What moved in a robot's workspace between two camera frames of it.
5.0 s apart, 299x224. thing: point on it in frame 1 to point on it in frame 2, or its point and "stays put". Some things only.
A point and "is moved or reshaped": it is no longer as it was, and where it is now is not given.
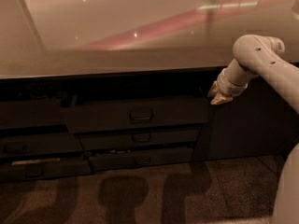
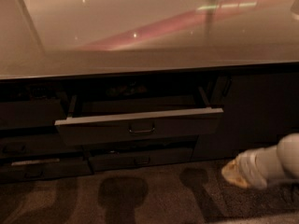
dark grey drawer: [30, 112] stays put
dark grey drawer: [45, 168] stays put
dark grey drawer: [177, 156] stays put
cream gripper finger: [220, 99] to [231, 172]
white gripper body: [224, 87] to [249, 169]
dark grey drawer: [135, 111] is moved or reshaped
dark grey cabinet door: [257, 122] stays put
